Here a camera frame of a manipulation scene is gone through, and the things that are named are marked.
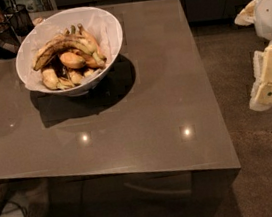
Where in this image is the orange-yellow middle banana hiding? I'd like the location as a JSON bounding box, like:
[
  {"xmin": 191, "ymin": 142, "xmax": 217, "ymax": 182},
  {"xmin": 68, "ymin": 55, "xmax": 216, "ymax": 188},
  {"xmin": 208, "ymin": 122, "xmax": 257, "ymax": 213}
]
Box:
[{"xmin": 59, "ymin": 51, "xmax": 86, "ymax": 69}]

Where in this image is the small banana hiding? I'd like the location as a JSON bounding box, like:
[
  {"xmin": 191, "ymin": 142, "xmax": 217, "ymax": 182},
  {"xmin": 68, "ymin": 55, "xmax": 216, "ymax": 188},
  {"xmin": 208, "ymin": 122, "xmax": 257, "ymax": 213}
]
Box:
[
  {"xmin": 41, "ymin": 67, "xmax": 67, "ymax": 90},
  {"xmin": 67, "ymin": 69, "xmax": 83, "ymax": 85}
]

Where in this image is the black mesh pen cup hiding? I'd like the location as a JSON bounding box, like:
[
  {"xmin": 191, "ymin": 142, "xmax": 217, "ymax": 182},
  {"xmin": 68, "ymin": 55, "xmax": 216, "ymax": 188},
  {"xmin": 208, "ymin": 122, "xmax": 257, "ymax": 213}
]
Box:
[{"xmin": 4, "ymin": 4, "xmax": 34, "ymax": 37}]

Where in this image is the small banana lower left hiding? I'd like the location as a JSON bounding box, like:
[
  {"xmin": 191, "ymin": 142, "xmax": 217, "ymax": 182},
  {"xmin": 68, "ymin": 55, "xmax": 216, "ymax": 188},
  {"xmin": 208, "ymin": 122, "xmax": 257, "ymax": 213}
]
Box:
[{"xmin": 41, "ymin": 67, "xmax": 67, "ymax": 90}]

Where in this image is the long dark-spotted banana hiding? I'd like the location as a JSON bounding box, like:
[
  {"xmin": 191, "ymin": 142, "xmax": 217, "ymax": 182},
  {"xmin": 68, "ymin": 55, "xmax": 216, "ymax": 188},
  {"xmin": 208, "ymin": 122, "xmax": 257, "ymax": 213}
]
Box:
[{"xmin": 28, "ymin": 29, "xmax": 100, "ymax": 72}]

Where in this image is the yellow banana at right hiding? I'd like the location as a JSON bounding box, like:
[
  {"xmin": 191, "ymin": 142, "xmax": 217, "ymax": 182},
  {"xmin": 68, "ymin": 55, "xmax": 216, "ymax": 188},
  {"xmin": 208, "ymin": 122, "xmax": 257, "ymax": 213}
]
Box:
[{"xmin": 71, "ymin": 24, "xmax": 107, "ymax": 69}]

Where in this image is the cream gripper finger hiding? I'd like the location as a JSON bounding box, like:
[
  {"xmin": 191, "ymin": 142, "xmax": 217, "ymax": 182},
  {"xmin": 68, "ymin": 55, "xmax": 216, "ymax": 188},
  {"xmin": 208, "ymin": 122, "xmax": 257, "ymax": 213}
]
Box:
[
  {"xmin": 249, "ymin": 41, "xmax": 272, "ymax": 112},
  {"xmin": 234, "ymin": 0, "xmax": 256, "ymax": 26}
]

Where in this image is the small banana lower middle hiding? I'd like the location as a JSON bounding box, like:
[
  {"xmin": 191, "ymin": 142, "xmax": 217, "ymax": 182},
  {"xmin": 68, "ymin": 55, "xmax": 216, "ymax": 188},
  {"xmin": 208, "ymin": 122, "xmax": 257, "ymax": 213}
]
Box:
[{"xmin": 67, "ymin": 69, "xmax": 83, "ymax": 85}]

